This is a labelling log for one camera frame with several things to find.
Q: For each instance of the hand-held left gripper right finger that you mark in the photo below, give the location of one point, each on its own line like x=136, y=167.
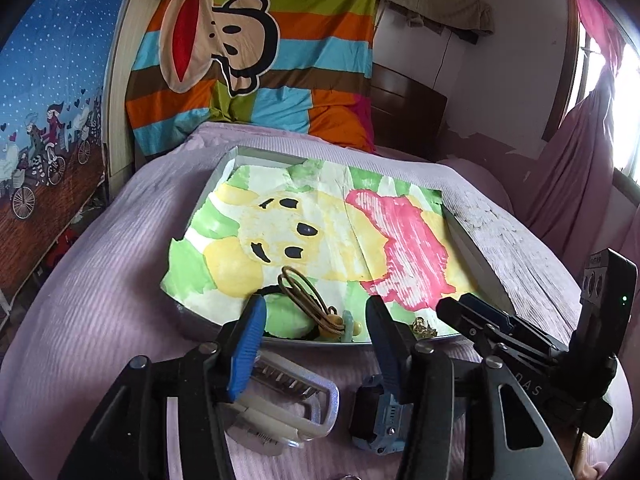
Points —
x=384, y=342

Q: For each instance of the pale hair claw clip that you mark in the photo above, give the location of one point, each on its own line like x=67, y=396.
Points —
x=320, y=400

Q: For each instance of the pink ribbed blanket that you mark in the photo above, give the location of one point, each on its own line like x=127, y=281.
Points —
x=100, y=285

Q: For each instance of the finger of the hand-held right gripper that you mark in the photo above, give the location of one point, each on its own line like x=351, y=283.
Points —
x=460, y=320
x=492, y=310

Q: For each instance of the painted bear paper sheet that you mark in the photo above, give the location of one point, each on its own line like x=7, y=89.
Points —
x=310, y=195

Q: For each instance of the striped monkey print cloth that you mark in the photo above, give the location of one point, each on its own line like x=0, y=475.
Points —
x=300, y=35

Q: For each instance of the light wooden wardrobe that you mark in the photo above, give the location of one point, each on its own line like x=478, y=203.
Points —
x=120, y=85

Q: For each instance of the window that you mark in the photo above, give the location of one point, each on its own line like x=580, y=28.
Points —
x=631, y=110

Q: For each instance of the shallow silver cardboard box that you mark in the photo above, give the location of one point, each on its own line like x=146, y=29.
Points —
x=480, y=255

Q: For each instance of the blue printed wardrobe cover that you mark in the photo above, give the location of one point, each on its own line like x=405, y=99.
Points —
x=50, y=85

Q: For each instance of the dark wooden headboard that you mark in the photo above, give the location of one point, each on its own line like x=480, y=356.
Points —
x=405, y=110

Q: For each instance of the light blue small hair clip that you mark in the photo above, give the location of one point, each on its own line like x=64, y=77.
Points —
x=348, y=320

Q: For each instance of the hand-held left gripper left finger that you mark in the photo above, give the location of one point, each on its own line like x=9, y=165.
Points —
x=245, y=350

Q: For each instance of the small gold jewelry piece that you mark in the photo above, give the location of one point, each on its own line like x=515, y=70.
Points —
x=422, y=327

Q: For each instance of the pink curtain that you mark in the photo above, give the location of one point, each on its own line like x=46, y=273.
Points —
x=580, y=175

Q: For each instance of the light blue wrist watch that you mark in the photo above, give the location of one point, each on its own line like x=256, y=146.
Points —
x=372, y=420

